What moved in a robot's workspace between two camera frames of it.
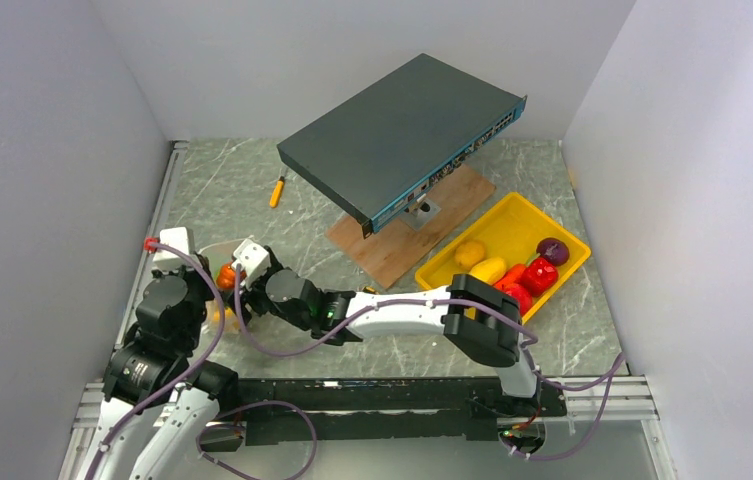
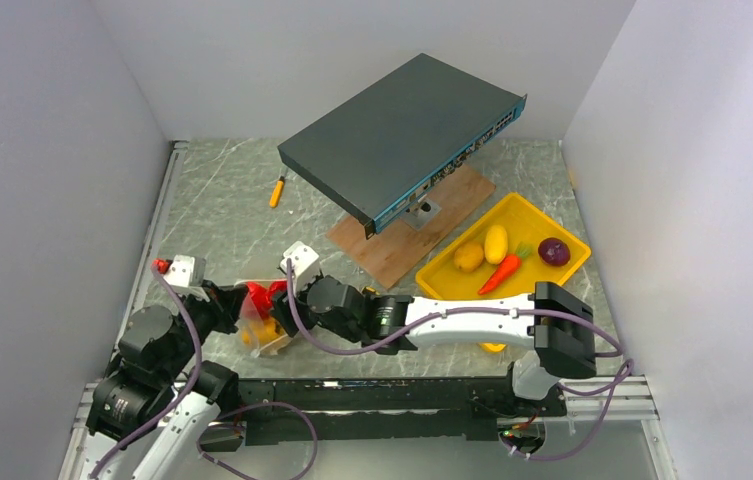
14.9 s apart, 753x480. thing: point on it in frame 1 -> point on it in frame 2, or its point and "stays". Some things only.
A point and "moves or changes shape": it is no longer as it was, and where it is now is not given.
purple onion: [554, 250] stays
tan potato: [468, 253] stays
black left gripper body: [200, 292] -> [213, 314]
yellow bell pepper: [230, 320] moves or changes shape
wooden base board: [388, 252] stays
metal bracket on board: [421, 213] stays
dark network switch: [372, 156] stays
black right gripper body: [261, 299] stays
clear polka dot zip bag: [217, 259] -> [259, 329]
